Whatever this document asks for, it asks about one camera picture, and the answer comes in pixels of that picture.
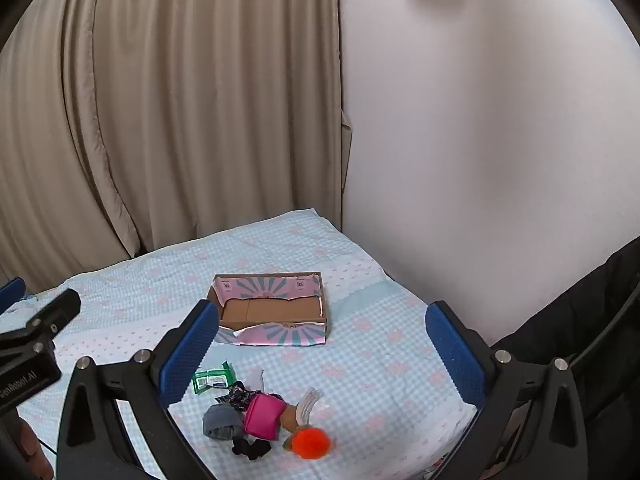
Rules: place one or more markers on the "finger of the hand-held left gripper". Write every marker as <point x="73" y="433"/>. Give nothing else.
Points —
<point x="12" y="293"/>

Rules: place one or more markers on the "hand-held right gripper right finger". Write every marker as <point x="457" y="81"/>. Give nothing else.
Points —
<point x="455" y="355"/>

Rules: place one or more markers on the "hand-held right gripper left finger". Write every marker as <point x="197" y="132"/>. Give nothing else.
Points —
<point x="192" y="355"/>

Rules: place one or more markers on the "grey zigzag-edged cloth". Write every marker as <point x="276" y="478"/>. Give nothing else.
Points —
<point x="255" y="380"/>

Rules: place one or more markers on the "pink striped cardboard box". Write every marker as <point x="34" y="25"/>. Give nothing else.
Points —
<point x="265" y="310"/>

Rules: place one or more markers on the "person's left hand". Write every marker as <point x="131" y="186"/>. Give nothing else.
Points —
<point x="32" y="447"/>

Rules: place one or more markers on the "green packet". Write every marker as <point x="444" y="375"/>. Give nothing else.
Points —
<point x="212" y="377"/>

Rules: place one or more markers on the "dark patterned cloth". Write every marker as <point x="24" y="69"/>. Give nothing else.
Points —
<point x="237" y="395"/>

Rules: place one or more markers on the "grey rolled sock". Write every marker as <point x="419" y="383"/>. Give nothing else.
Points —
<point x="220" y="420"/>

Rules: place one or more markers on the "magenta pouch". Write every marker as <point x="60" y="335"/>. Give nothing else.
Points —
<point x="262" y="417"/>

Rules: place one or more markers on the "blue checkered bedsheet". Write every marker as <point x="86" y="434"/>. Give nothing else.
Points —
<point x="350" y="365"/>

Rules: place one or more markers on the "black cloth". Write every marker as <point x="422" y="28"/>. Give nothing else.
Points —
<point x="250" y="448"/>

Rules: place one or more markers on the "brown plush toy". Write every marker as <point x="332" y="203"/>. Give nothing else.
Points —
<point x="289" y="416"/>

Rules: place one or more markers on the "black jacket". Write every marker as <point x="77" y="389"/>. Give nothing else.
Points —
<point x="575" y="310"/>

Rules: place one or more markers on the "orange pompom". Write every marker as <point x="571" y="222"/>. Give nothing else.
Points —
<point x="310" y="442"/>

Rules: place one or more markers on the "beige curtain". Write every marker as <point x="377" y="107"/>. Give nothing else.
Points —
<point x="175" y="110"/>

